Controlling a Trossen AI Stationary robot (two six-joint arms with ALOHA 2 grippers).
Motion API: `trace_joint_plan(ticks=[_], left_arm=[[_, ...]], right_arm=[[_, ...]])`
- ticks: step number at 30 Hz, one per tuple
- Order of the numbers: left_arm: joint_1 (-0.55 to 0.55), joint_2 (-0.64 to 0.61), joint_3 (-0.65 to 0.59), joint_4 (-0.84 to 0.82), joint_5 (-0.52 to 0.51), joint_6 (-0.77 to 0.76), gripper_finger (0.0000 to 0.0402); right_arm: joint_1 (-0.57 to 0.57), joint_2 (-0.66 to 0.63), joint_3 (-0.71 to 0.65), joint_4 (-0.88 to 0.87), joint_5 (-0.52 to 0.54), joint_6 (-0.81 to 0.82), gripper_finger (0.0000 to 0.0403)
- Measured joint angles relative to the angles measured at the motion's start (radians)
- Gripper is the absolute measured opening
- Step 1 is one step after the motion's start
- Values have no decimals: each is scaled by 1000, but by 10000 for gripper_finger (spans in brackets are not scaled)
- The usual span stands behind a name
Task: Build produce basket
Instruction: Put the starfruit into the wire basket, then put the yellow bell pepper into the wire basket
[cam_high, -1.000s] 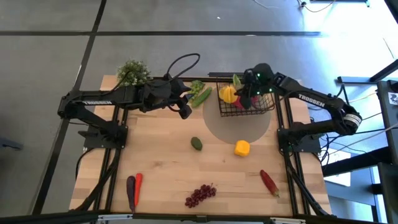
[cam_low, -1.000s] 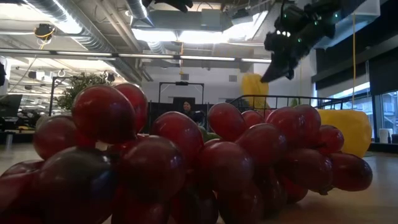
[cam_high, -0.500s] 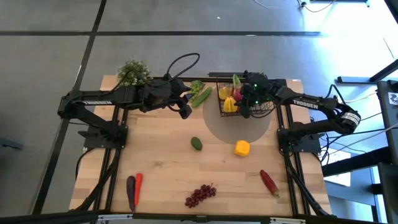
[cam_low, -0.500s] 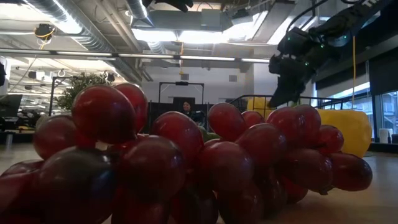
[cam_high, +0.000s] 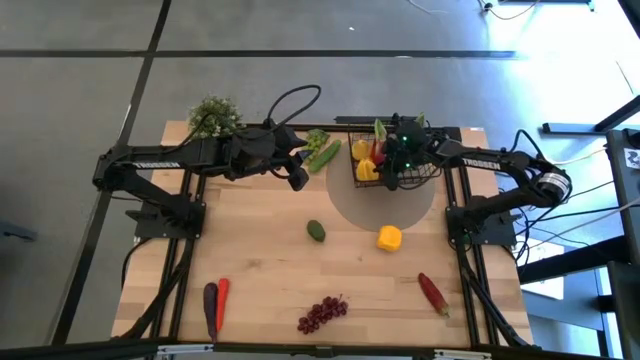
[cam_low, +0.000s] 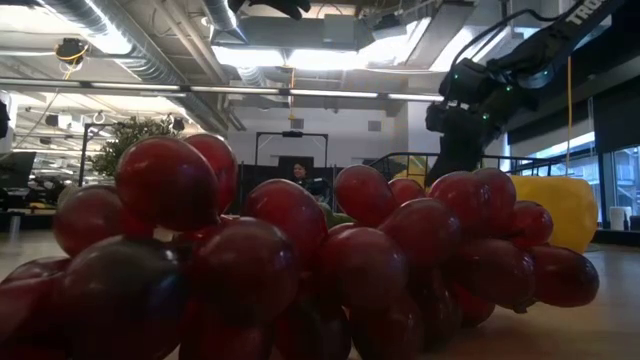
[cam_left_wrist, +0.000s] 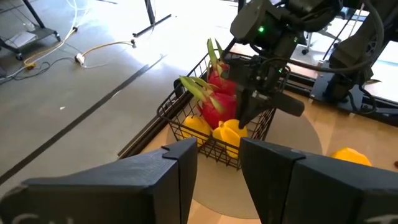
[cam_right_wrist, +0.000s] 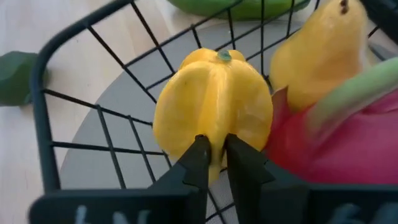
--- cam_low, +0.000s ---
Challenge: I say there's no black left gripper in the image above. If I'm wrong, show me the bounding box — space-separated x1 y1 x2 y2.
227 0 312 21

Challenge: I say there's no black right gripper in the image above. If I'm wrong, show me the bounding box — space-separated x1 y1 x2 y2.
424 57 511 187

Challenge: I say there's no yellow bell pepper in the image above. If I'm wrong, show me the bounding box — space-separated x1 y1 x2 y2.
507 174 599 255

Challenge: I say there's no red grape bunch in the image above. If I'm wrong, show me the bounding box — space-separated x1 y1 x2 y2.
0 132 601 360

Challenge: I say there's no long ceiling light bar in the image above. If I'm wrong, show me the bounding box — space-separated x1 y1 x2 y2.
0 77 446 104

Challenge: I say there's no black gantry stand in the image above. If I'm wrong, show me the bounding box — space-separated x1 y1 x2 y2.
254 130 330 169

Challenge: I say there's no dark green avocado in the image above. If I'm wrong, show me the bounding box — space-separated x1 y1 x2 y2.
319 202 356 229

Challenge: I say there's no person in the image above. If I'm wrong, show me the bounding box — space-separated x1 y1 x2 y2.
291 160 334 204

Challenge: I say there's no black room partition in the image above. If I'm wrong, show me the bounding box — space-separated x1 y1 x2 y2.
234 162 346 201

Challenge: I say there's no white paper roll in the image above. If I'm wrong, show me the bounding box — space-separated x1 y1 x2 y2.
610 206 632 231

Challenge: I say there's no potted green plant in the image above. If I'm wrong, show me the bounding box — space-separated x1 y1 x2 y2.
89 117 176 179

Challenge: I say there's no dark computer monitor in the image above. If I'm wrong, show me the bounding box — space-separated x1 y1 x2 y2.
0 151 37 190

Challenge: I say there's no black wire basket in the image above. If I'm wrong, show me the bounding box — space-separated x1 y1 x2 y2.
367 151 576 187

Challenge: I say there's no silver ventilation duct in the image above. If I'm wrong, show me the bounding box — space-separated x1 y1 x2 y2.
44 0 231 134

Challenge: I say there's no black dome ceiling camera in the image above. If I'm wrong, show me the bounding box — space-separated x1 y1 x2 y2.
54 37 90 65

